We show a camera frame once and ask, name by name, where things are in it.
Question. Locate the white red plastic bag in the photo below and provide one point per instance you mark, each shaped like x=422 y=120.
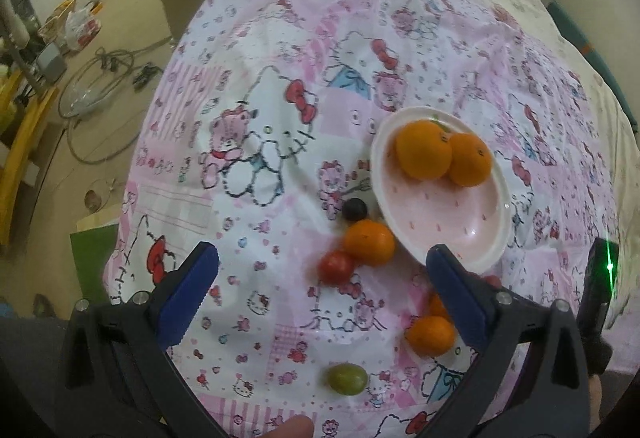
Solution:
x=84 y=29

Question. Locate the pink cartoon printed blanket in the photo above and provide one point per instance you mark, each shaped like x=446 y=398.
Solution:
x=280 y=118

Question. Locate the small tangerine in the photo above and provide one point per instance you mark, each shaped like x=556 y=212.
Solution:
x=437 y=307
x=369 y=242
x=431 y=334

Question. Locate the clear plastic basin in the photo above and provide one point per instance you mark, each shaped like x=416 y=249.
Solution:
x=90 y=90

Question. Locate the dark grape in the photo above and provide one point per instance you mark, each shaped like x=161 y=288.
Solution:
x=354 y=209

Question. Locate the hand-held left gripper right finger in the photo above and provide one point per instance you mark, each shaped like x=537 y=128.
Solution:
x=460 y=300

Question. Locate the large orange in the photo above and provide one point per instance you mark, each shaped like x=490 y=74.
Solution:
x=472 y=162
x=422 y=149

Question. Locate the yellow wooden frame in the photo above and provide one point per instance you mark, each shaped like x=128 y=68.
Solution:
x=22 y=153

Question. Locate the person's left hand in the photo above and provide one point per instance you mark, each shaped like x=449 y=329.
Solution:
x=292 y=429

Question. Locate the green grape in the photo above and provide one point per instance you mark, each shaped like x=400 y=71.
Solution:
x=346 y=378

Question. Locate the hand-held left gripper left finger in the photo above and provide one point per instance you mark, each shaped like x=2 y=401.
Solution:
x=192 y=300

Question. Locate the white pink-dotted plate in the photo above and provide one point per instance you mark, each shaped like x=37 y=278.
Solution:
x=450 y=223

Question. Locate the yellow basket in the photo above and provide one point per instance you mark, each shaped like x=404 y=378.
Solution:
x=59 y=15

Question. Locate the red cherry tomato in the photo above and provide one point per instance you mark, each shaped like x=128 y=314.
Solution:
x=492 y=281
x=336 y=267

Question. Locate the brown slipper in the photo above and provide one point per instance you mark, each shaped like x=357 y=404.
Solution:
x=44 y=305
x=93 y=201

